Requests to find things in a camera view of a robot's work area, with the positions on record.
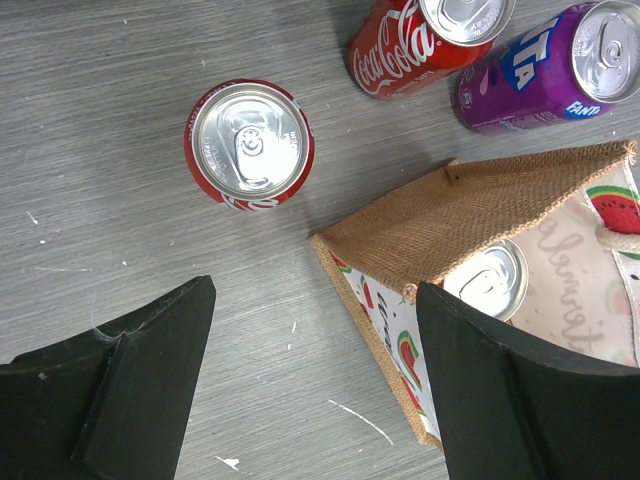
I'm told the left purple fanta can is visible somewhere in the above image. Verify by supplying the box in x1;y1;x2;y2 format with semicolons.
455;1;639;136

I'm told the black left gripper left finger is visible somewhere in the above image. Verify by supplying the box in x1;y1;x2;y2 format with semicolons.
1;275;216;479

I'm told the burlap watermelon canvas bag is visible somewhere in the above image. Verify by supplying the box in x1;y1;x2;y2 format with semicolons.
311;140;639;447

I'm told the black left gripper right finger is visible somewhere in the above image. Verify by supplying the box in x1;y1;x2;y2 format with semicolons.
416;283;639;479

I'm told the red cola can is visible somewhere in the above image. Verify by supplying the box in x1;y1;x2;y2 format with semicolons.
184;79;315;212
442;240;529;322
347;0;516;99

